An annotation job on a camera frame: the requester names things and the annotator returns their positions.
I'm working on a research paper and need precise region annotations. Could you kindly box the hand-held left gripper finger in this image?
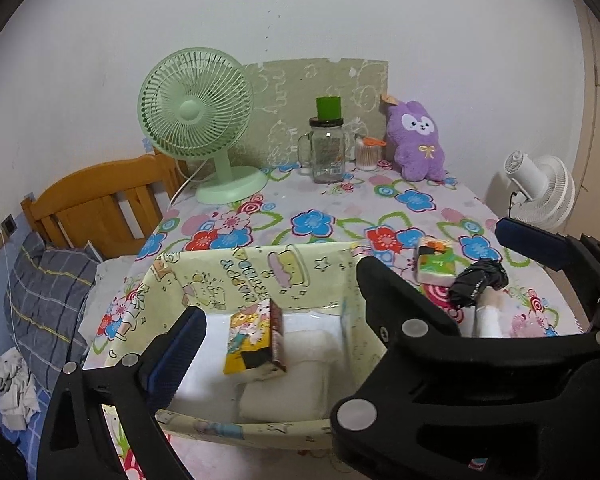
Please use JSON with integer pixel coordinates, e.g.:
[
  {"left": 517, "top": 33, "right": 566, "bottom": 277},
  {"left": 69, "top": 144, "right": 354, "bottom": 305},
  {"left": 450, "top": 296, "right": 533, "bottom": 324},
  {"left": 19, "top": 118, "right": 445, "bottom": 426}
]
[{"left": 36, "top": 306, "right": 208, "bottom": 480}]

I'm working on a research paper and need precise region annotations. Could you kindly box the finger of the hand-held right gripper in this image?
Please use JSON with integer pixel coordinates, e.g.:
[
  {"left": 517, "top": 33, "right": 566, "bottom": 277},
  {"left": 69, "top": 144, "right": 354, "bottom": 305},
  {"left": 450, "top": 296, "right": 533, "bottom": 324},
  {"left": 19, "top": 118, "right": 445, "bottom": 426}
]
[
  {"left": 329, "top": 257, "right": 600, "bottom": 480},
  {"left": 495, "top": 217, "right": 600, "bottom": 333}
]

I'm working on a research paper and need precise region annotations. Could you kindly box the green tissue pack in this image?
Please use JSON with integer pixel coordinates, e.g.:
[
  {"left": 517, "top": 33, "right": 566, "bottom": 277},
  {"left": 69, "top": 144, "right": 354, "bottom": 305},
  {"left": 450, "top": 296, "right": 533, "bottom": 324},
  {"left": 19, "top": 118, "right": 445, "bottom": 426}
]
[{"left": 416, "top": 236, "right": 458, "bottom": 286}]

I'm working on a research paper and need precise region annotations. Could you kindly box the black plastic bag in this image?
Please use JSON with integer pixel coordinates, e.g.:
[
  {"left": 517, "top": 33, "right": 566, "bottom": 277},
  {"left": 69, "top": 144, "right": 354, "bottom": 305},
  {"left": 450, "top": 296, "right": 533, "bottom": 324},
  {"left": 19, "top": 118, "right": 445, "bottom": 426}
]
[{"left": 449, "top": 258, "right": 510, "bottom": 309}]

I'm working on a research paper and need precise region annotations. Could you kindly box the yellow tissue pack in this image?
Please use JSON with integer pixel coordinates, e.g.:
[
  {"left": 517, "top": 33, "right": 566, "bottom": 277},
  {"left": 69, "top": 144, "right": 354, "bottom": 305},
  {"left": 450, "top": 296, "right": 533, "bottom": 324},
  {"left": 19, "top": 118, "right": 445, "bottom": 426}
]
[{"left": 223, "top": 298, "right": 288, "bottom": 376}]

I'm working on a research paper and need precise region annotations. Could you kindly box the yellow cartoon storage box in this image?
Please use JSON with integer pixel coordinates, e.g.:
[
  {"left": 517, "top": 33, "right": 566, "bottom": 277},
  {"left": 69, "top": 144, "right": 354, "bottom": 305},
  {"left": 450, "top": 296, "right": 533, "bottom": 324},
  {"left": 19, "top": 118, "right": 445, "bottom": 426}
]
[{"left": 102, "top": 241, "right": 388, "bottom": 453}]

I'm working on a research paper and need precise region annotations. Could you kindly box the white soft pack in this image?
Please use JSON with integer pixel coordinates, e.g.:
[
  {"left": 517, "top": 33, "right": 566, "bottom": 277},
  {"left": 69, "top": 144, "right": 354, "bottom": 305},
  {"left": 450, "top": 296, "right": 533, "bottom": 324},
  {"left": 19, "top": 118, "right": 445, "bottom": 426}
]
[{"left": 237, "top": 360, "right": 331, "bottom": 422}]

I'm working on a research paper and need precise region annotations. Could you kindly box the white fan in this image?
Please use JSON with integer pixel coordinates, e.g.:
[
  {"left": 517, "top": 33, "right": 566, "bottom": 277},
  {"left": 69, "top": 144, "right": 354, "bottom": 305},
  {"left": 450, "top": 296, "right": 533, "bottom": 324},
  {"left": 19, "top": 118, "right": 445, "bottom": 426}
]
[{"left": 503, "top": 150, "right": 576, "bottom": 233}]

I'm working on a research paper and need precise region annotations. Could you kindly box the white paper roll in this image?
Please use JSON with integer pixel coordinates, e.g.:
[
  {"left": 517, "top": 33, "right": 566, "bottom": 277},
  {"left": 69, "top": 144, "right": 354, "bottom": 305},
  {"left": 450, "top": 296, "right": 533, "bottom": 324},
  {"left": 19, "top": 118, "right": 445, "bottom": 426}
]
[{"left": 472, "top": 291, "right": 506, "bottom": 338}]

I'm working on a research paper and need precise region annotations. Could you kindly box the floral tablecloth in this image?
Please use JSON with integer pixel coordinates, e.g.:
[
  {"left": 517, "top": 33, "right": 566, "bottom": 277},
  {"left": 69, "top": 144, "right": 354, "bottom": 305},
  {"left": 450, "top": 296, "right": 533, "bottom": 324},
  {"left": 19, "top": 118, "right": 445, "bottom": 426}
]
[{"left": 82, "top": 160, "right": 583, "bottom": 480}]

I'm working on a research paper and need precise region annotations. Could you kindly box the plaid grey pillow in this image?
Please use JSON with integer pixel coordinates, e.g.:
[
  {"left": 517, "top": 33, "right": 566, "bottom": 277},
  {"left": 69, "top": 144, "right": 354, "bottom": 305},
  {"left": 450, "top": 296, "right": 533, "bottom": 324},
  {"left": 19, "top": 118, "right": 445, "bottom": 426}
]
[{"left": 2, "top": 232, "right": 103, "bottom": 391}]

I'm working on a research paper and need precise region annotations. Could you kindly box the purple plush toy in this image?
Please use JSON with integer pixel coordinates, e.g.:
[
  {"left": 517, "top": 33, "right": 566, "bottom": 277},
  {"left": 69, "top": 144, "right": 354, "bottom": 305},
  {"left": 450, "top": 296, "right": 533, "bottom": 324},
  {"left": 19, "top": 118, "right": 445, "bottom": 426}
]
[{"left": 380, "top": 94, "right": 448, "bottom": 182}]

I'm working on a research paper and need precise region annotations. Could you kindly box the cotton swab container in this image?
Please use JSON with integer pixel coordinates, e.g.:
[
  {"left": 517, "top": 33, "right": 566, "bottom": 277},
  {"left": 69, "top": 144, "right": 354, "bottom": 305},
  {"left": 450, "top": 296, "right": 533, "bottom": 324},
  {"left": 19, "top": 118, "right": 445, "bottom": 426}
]
[{"left": 355, "top": 136, "right": 385, "bottom": 171}]

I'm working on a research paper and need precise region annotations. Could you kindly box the blue bed sheet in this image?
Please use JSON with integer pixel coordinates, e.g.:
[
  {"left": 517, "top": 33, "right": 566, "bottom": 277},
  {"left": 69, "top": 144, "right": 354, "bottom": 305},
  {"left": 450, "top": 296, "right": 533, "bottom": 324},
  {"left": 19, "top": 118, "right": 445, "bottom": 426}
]
[{"left": 0, "top": 385, "right": 58, "bottom": 461}]

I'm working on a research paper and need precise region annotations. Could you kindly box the crumpled white cloth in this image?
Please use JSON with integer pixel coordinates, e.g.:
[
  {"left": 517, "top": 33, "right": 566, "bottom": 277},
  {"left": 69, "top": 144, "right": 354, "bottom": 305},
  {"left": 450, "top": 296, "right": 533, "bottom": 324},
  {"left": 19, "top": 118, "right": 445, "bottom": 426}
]
[{"left": 0, "top": 352, "right": 42, "bottom": 430}]

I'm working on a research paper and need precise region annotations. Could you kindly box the glass jar mug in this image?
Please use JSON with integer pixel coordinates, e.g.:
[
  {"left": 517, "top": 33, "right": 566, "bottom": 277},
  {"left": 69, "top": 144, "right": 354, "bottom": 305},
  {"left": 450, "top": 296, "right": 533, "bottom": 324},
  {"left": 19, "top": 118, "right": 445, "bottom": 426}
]
[{"left": 297, "top": 116, "right": 357, "bottom": 184}]

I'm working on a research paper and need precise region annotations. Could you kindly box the wooden bed headboard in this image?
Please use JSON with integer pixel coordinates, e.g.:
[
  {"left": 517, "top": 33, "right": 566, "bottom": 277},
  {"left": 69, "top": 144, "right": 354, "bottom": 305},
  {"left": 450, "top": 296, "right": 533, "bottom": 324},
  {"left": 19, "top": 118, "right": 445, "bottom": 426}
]
[{"left": 20, "top": 152, "right": 191, "bottom": 263}]

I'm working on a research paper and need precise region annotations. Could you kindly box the green cup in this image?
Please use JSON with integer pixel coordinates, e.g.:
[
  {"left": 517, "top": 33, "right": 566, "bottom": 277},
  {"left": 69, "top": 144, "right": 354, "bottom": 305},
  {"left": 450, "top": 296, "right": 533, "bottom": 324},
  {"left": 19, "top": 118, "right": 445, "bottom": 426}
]
[{"left": 315, "top": 96, "right": 342, "bottom": 120}]

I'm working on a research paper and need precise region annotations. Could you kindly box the green desk fan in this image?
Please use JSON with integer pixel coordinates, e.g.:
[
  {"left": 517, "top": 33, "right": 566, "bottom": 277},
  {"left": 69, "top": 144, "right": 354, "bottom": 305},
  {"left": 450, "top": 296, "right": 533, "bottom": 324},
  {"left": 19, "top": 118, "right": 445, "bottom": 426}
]
[{"left": 139, "top": 47, "right": 268, "bottom": 205}]

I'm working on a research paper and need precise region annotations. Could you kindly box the green fan power cable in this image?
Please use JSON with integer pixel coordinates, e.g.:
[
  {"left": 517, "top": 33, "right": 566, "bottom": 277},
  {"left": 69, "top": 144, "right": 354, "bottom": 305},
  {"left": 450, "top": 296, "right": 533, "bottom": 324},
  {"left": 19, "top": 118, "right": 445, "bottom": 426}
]
[{"left": 169, "top": 160, "right": 203, "bottom": 211}]

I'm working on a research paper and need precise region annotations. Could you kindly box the white charging cable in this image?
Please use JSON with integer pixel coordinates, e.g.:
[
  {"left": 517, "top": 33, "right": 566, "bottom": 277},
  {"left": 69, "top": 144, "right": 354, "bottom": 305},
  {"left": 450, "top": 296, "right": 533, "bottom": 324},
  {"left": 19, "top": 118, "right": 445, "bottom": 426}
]
[{"left": 2, "top": 230, "right": 18, "bottom": 341}]

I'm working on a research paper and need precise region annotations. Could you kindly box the green cartoon wall sheet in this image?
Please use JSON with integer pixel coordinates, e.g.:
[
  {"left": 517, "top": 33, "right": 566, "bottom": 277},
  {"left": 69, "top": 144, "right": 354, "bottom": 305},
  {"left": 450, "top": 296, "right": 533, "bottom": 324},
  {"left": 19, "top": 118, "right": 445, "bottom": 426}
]
[{"left": 240, "top": 58, "right": 389, "bottom": 167}]

